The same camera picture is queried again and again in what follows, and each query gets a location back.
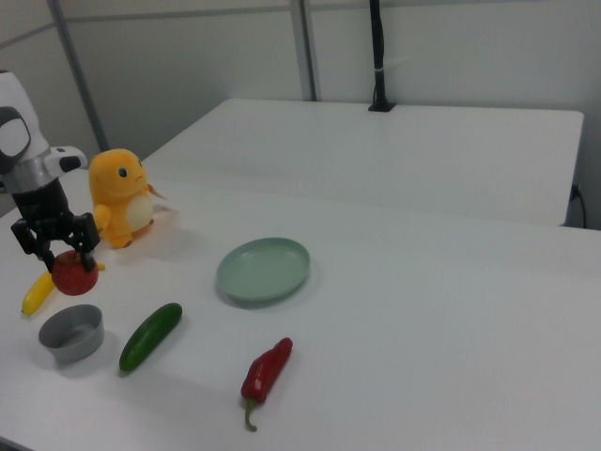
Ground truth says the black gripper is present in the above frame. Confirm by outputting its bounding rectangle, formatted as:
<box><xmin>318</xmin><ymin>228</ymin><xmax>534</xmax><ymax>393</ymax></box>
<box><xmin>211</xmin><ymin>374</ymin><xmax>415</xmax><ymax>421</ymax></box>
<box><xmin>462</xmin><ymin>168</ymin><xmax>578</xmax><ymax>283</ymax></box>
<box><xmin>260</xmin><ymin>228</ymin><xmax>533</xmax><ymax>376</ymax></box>
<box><xmin>11</xmin><ymin>177</ymin><xmax>102</xmax><ymax>273</ymax></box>

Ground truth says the red apple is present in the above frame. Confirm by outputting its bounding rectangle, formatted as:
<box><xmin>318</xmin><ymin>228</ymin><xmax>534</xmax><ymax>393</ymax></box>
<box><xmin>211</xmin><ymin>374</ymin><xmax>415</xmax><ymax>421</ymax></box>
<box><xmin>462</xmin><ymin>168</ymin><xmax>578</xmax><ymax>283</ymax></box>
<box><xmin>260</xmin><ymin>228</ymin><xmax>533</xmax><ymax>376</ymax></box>
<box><xmin>51</xmin><ymin>250</ymin><xmax>100</xmax><ymax>297</ymax></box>

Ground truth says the grey bowl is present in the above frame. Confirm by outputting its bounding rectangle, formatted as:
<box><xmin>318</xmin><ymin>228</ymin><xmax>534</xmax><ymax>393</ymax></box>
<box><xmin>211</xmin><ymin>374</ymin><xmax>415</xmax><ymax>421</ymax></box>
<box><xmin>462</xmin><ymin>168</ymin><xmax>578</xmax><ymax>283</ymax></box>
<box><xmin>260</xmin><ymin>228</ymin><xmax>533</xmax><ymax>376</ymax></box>
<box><xmin>38</xmin><ymin>303</ymin><xmax>106</xmax><ymax>363</ymax></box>

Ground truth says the yellow banana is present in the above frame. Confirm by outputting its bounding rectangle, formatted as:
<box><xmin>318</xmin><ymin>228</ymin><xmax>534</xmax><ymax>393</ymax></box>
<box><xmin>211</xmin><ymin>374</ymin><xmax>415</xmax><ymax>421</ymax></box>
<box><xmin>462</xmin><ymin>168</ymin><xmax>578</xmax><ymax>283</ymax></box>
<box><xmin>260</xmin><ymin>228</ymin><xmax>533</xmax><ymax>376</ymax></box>
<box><xmin>21</xmin><ymin>262</ymin><xmax>106</xmax><ymax>317</ymax></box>

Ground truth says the orange plush toy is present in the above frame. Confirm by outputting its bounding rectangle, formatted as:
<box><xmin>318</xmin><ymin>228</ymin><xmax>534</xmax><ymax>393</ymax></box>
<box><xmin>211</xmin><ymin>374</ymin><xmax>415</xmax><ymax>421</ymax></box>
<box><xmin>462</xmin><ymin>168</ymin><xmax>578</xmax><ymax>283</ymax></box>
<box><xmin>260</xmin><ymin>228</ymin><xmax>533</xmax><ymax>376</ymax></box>
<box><xmin>88</xmin><ymin>148</ymin><xmax>170</xmax><ymax>249</ymax></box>

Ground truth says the green cucumber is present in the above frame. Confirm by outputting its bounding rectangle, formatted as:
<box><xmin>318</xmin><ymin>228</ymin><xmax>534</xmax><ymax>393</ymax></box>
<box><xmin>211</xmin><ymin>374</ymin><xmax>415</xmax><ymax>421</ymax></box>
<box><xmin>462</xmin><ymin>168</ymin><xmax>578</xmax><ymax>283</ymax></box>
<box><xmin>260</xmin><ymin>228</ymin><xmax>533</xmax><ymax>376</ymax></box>
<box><xmin>118</xmin><ymin>302</ymin><xmax>183</xmax><ymax>372</ymax></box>

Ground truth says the pale green plate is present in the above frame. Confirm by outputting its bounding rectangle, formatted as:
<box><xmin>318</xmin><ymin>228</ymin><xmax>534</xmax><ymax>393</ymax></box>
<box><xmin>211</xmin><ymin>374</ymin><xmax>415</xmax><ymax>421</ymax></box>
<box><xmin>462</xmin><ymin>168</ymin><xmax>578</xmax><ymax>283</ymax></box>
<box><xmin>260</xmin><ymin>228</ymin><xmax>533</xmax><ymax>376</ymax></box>
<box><xmin>215</xmin><ymin>237</ymin><xmax>312</xmax><ymax>303</ymax></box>

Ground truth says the red pepper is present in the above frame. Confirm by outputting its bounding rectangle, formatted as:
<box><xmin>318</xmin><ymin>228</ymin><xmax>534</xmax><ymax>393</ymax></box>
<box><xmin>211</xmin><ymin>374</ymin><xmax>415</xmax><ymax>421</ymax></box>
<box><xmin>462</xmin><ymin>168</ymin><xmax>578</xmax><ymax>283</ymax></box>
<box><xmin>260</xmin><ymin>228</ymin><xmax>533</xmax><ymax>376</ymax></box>
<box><xmin>240</xmin><ymin>336</ymin><xmax>294</xmax><ymax>432</ymax></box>

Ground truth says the grey aluminium partition post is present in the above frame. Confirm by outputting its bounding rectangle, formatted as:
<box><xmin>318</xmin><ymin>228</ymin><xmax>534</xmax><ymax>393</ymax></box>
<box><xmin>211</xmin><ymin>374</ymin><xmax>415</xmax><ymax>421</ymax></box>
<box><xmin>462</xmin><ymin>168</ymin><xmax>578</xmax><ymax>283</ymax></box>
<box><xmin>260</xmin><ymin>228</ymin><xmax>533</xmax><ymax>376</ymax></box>
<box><xmin>46</xmin><ymin>0</ymin><xmax>110</xmax><ymax>152</ymax></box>
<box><xmin>288</xmin><ymin>0</ymin><xmax>325</xmax><ymax>102</ymax></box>

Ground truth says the black camera pole with clamp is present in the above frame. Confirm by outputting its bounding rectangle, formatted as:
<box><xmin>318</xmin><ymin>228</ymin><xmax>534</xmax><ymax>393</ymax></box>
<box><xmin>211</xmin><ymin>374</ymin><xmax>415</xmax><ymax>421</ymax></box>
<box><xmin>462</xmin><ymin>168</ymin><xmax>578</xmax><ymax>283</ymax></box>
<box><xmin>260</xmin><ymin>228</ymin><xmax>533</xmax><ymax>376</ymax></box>
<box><xmin>367</xmin><ymin>0</ymin><xmax>396</xmax><ymax>113</ymax></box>

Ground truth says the black wall cable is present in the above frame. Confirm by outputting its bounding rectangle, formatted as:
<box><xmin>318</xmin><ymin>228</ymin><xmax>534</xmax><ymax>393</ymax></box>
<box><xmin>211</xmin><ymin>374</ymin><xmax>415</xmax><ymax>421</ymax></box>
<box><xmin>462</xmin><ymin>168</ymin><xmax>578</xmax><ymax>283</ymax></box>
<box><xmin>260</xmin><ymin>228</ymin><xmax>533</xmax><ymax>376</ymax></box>
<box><xmin>569</xmin><ymin>181</ymin><xmax>588</xmax><ymax>230</ymax></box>

